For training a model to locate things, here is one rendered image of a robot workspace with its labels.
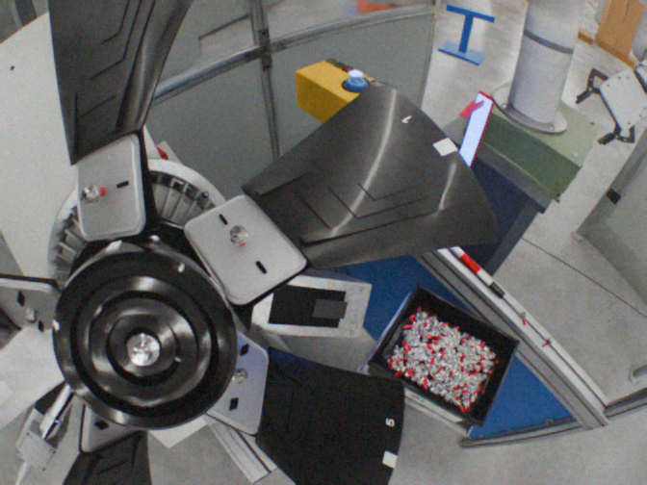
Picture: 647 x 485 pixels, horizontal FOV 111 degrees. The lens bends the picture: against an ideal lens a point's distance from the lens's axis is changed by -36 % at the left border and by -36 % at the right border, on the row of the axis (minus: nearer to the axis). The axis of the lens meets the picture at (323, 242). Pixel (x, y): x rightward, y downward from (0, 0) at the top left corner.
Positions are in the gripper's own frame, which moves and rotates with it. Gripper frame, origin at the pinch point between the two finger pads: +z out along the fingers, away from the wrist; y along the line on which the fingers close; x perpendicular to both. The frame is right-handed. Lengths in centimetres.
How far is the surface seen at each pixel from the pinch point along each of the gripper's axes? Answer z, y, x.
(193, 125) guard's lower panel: 80, -58, -20
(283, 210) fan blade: 26, -12, -57
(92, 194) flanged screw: 27, -19, -70
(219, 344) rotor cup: 26, -6, -68
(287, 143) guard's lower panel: 87, -47, 18
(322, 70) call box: 37, -37, -19
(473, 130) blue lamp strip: 18.0, -10.2, -27.7
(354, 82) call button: 32.2, -29.7, -20.4
